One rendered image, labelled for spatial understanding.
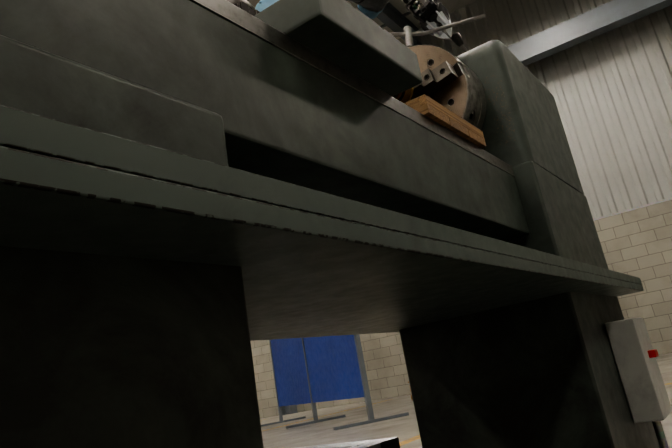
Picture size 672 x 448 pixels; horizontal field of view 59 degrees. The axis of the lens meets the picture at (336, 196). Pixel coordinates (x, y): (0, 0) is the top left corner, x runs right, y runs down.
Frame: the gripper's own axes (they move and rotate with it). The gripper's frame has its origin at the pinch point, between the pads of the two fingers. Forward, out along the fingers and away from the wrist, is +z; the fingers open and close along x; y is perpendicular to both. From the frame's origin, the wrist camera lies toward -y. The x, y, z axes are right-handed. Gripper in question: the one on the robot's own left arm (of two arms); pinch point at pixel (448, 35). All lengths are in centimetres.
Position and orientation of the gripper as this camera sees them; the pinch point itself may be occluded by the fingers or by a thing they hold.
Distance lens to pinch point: 185.4
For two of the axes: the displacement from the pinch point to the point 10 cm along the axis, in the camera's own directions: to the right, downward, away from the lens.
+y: -5.7, -1.6, -8.1
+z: 4.5, 7.6, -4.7
